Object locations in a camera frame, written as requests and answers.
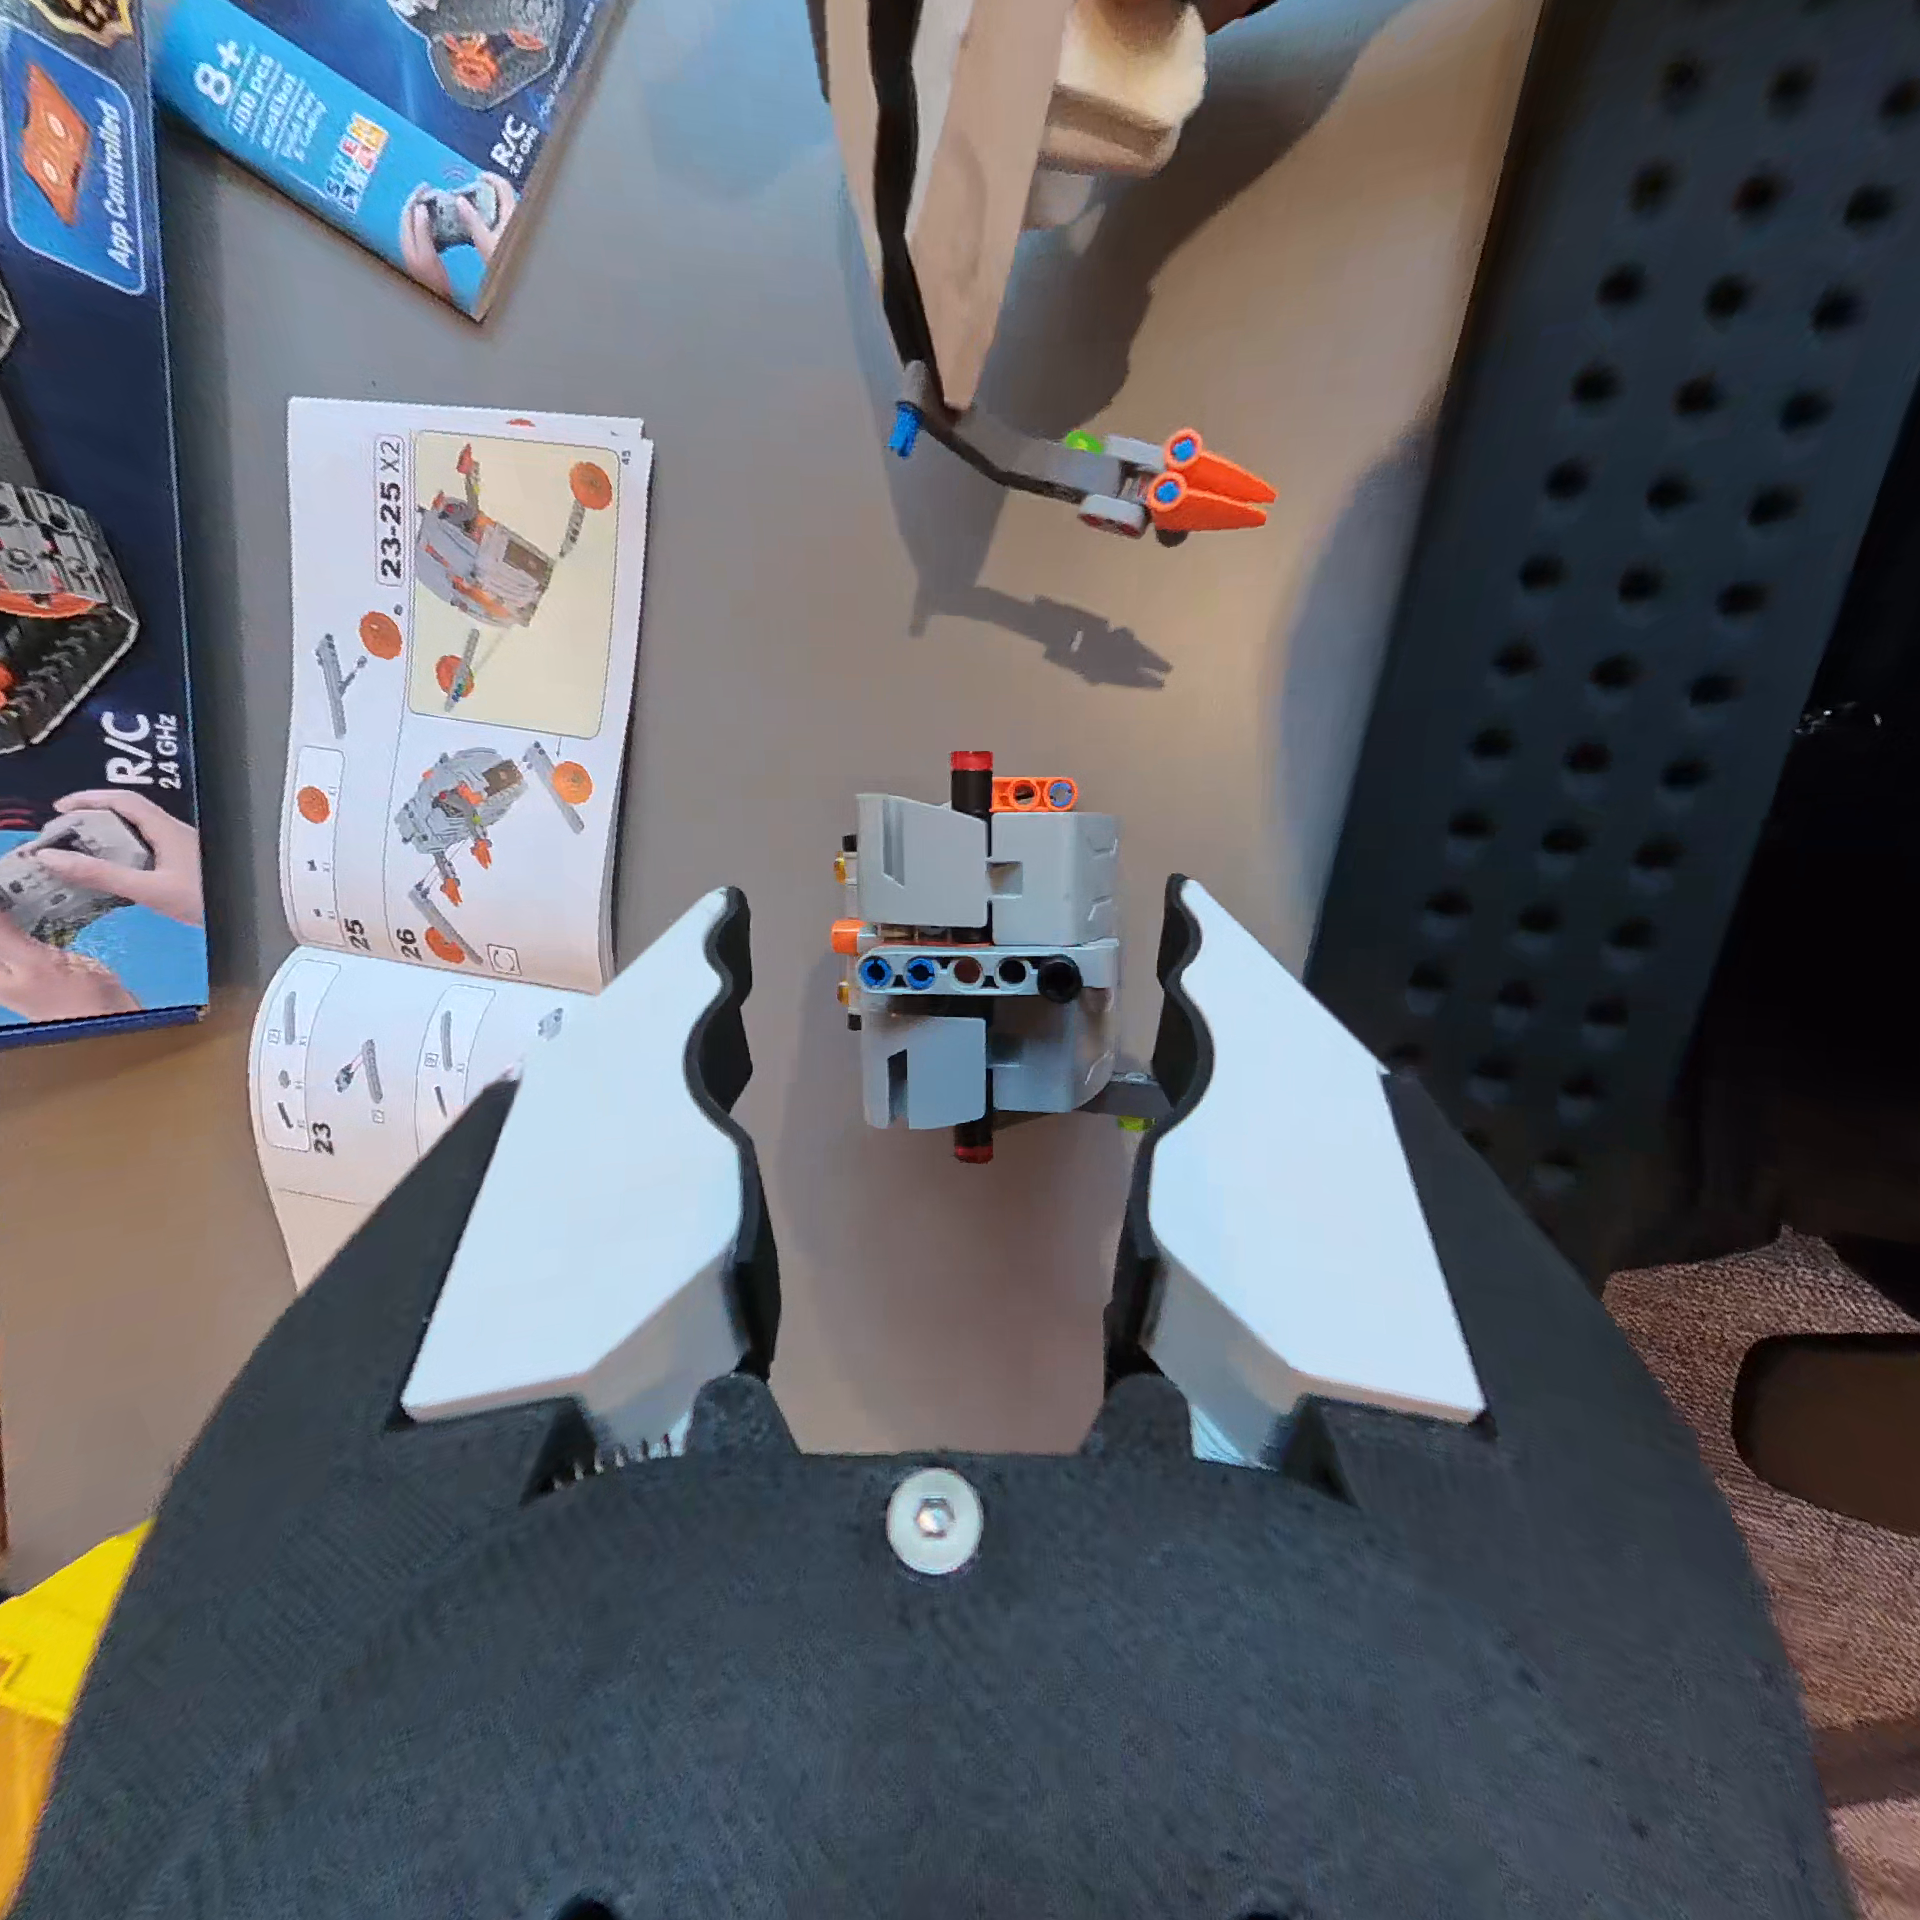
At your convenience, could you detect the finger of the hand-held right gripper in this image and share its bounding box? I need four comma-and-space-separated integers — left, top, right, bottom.
808, 0, 1052, 451

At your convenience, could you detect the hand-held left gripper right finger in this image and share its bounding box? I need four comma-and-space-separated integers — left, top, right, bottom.
1097, 870, 1494, 1467

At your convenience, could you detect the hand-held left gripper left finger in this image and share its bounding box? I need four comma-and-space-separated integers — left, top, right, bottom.
397, 880, 780, 1455

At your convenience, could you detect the brick arm with orange claws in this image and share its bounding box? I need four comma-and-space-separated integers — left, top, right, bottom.
883, 396, 1282, 545

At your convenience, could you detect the grey brick toy robot body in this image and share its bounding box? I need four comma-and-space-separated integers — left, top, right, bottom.
828, 743, 1173, 1165

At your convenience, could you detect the white instruction booklet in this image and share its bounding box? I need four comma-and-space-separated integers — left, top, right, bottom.
249, 396, 657, 1291

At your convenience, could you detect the grey desk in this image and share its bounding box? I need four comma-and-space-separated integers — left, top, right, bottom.
0, 0, 1549, 1596

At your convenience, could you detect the grey knit shoe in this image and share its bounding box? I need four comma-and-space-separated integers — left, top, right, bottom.
1595, 1222, 1920, 1920

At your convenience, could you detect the blue cover booklet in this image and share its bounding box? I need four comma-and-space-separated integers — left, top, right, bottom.
151, 0, 630, 324

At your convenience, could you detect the black perforated chair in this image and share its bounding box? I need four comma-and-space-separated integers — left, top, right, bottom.
1303, 0, 1920, 1291

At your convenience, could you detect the yellow plastic bin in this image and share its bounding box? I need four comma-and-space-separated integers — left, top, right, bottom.
0, 1518, 155, 1920

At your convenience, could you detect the blue toy set box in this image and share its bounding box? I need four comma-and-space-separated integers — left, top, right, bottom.
0, 0, 214, 1051

